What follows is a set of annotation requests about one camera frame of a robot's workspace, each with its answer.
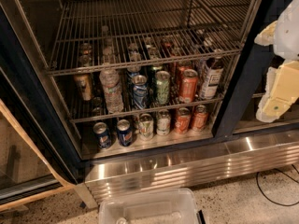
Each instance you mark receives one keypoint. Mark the orange can bottom right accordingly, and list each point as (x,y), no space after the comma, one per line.
(199,118)

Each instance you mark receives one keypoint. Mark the orange soda can middle shelf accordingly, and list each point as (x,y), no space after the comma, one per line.
(188,86)

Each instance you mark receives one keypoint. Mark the clear plastic bin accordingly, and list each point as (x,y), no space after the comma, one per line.
(168,206)

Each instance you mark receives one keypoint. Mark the green soda can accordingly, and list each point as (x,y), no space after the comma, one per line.
(162,83)

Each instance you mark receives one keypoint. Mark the orange can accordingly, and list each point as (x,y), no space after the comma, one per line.
(181,67)
(182,120)
(199,118)

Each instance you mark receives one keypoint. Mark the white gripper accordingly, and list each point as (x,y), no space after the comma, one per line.
(288,36)

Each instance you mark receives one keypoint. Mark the orange can behind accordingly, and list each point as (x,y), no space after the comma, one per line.
(181,67)

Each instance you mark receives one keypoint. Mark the clear plastic water bottle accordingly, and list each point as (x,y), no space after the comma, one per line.
(111,85)

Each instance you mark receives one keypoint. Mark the white can bottom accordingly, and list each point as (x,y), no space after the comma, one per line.
(163,122)

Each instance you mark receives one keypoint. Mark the glass fridge door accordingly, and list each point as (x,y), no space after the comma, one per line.
(27,170)

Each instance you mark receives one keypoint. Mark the orange can bottom left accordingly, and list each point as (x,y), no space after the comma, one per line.
(182,120)

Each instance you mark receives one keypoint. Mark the green can behind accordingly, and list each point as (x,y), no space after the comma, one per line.
(152,72)

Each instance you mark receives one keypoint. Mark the stainless fridge base grille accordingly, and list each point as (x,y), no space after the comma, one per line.
(193,166)

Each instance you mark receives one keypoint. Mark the gold can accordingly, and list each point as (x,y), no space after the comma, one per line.
(85,86)

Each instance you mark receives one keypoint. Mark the blue striped soda can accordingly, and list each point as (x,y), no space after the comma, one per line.
(140,91)

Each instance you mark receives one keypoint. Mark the silver green can bottom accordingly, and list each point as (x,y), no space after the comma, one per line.
(145,126)

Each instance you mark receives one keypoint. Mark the dark fridge centre post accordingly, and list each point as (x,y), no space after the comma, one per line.
(252,65)

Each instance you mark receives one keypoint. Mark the upper wire shelf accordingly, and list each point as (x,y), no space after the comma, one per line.
(97,34)

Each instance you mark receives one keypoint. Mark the dark bottle white label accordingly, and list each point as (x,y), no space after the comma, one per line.
(211,76)

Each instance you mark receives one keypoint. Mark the blue pepsi can left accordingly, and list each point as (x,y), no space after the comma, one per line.
(102,135)

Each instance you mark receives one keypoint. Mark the blue pepsi can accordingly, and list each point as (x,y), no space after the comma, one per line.
(124,132)
(102,135)

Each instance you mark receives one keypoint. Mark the blue pepsi can right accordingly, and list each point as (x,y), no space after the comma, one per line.
(124,132)

